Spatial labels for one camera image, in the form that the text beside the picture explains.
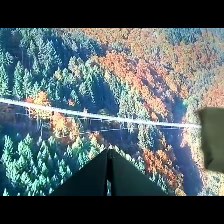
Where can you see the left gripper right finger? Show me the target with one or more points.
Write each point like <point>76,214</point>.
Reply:
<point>131,181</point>

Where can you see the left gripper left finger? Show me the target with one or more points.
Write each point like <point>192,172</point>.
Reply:
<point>90,180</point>

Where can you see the olive green garment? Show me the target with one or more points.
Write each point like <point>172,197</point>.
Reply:
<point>213,138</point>

